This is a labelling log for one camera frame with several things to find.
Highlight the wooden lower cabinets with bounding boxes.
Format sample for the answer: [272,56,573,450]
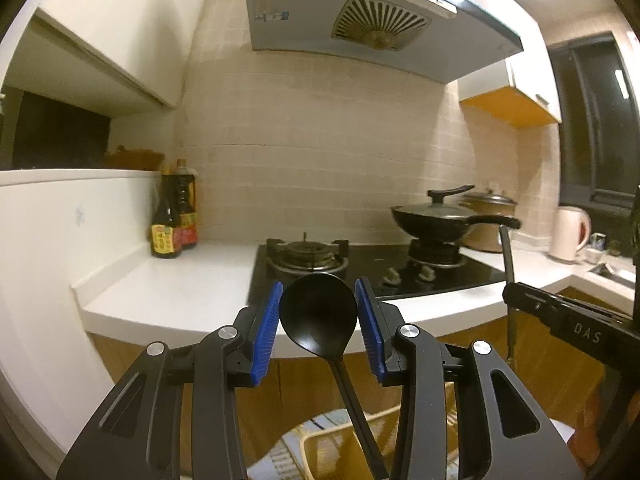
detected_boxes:
[89,312,605,474]

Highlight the black plastic spoon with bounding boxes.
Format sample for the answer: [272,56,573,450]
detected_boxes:
[280,273,388,479]

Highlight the front soy sauce bottle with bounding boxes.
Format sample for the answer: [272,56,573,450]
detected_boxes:
[151,172,182,259]

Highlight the dark window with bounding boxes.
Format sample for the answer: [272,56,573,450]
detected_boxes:
[548,31,640,256]

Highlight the white upper cabinet left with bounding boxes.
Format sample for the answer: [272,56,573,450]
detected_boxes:
[34,0,219,109]

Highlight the black gas stove top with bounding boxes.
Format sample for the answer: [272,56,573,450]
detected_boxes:
[247,238,506,304]

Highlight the white upper cabinet right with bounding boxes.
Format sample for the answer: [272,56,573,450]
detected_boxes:
[458,0,562,129]

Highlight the white cabinet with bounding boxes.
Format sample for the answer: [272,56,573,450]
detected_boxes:
[458,0,562,129]
[34,0,219,109]

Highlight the white cup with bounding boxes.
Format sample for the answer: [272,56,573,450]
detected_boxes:
[585,232,606,264]

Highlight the rear sauce bottle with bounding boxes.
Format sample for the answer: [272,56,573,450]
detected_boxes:
[174,158,198,249]

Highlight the range hood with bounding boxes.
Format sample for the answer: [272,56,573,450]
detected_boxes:
[246,0,523,84]

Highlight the brown rice cooker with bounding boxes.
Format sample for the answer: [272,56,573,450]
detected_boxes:
[456,188,519,255]

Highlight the kitchen sink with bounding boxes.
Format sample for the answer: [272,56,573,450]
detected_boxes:
[589,262,636,289]

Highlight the beige plastic utensil basket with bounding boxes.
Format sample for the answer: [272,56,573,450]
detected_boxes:
[294,381,461,480]

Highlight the pink electric kettle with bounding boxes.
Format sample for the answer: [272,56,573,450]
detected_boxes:
[548,206,591,262]

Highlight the dark translucent plastic spoon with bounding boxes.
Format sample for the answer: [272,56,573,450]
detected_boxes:
[499,224,516,372]

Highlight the black wok with lid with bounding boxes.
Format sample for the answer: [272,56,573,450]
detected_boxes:
[390,184,522,244]

